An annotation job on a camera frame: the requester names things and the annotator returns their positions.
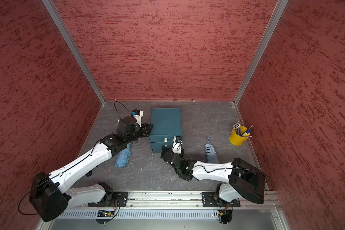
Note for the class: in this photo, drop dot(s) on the pens in cup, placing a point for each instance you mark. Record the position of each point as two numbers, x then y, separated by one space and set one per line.
241 130

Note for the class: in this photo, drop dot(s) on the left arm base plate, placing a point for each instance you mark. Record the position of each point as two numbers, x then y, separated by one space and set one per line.
119 199

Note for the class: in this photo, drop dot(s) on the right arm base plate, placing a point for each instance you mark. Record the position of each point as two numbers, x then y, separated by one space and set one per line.
209 200

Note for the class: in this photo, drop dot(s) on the yellow pen cup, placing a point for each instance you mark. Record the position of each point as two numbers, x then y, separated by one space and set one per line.
237 140

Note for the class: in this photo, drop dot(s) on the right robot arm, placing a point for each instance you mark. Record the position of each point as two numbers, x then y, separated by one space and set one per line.
238 178

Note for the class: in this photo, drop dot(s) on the teal drawer cabinet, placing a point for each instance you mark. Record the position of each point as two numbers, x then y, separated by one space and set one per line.
167 124

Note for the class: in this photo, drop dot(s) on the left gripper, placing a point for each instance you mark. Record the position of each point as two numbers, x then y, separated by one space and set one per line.
147 127

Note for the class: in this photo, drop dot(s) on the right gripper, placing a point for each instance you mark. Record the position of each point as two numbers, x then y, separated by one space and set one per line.
165 149

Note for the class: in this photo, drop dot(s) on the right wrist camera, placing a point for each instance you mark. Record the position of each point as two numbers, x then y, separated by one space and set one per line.
177 145

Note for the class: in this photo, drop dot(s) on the blue umbrella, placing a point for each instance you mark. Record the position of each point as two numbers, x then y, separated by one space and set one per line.
123 157
211 152

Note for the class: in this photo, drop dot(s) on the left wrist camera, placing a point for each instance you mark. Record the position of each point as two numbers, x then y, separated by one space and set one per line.
137 114

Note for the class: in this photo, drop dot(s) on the aluminium rail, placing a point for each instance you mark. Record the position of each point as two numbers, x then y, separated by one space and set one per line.
189 199

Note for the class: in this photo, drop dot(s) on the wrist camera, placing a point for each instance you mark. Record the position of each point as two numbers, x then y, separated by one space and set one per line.
177 145
137 114

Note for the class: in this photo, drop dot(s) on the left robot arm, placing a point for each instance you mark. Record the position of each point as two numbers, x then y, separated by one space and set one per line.
51 194

